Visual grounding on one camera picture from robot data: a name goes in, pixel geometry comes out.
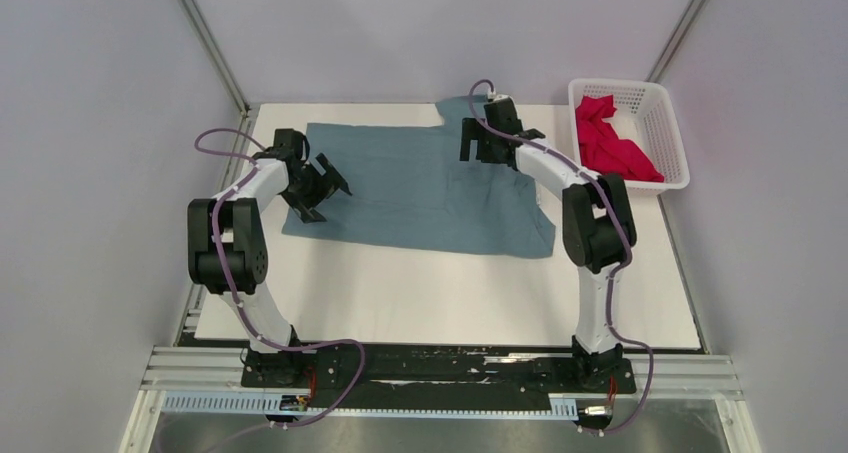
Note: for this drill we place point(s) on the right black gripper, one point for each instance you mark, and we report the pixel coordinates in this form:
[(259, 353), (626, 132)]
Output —
[(473, 129)]

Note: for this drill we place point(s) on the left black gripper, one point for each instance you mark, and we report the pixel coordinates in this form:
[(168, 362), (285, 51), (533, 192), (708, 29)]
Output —
[(303, 205)]

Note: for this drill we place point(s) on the teal blue t-shirt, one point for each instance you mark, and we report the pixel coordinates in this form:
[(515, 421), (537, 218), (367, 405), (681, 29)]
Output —
[(411, 190)]

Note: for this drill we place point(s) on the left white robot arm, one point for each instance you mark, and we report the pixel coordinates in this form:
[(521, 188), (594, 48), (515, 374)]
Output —
[(228, 254)]

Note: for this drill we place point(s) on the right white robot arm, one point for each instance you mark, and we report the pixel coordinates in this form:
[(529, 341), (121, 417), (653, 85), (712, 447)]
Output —
[(597, 229)]

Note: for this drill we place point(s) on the red t-shirt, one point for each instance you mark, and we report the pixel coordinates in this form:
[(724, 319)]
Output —
[(603, 150)]

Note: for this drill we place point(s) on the white plastic basket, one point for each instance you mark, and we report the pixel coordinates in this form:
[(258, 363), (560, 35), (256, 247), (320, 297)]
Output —
[(643, 115)]

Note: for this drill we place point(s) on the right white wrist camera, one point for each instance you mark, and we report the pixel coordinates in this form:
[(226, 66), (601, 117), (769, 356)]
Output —
[(495, 97)]

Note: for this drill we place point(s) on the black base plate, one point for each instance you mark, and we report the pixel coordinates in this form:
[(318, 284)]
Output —
[(423, 376)]

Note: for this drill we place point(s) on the right corner metal post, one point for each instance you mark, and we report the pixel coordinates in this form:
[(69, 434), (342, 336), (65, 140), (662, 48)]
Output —
[(675, 40)]

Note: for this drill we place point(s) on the corner metal post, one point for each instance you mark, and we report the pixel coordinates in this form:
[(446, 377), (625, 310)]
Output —
[(201, 27), (675, 40)]

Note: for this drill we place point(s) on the slotted cable duct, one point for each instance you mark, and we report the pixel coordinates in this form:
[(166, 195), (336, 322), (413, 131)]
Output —
[(279, 405)]

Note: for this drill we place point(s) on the left corner metal post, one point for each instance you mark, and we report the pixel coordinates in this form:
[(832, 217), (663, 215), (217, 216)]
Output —
[(201, 27)]

